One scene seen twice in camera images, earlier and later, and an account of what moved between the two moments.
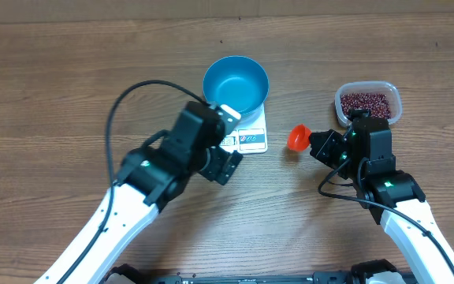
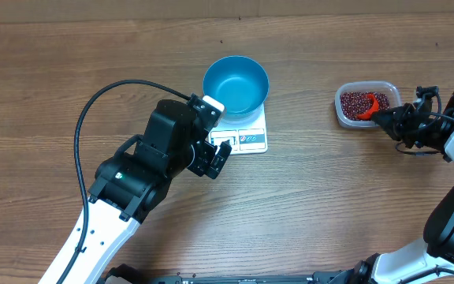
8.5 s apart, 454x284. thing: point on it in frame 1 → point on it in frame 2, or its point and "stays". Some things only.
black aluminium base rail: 343,277 stays
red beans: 377,103 stays
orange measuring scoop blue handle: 299,137 → 374,108
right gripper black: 323,151 → 397,127
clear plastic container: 382,99 stays
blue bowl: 238,83 stays
